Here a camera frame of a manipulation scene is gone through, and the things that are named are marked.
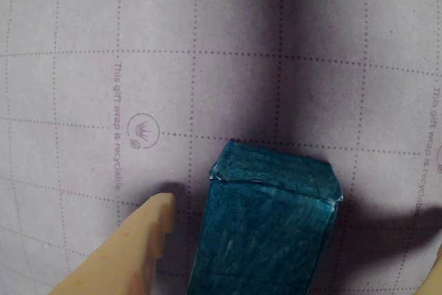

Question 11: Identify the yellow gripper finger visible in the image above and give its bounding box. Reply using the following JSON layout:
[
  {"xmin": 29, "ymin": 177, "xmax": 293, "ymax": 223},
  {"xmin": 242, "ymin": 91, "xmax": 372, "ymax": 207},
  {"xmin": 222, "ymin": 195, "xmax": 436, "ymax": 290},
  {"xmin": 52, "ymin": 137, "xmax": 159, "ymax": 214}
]
[
  {"xmin": 414, "ymin": 238, "xmax": 442, "ymax": 295},
  {"xmin": 51, "ymin": 192, "xmax": 176, "ymax": 295}
]

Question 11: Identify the blue block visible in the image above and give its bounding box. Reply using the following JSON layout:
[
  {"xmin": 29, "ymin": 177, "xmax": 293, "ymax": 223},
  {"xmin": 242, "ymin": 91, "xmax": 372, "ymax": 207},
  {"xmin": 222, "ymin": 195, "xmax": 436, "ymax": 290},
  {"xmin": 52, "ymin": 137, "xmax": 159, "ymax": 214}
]
[{"xmin": 186, "ymin": 139, "xmax": 345, "ymax": 295}]

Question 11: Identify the gridded gift wrap paper sheet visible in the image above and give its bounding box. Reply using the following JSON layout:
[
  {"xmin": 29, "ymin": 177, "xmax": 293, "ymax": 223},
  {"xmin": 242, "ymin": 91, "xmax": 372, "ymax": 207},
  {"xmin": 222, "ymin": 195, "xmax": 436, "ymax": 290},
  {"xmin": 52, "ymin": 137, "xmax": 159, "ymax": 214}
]
[{"xmin": 0, "ymin": 0, "xmax": 442, "ymax": 295}]

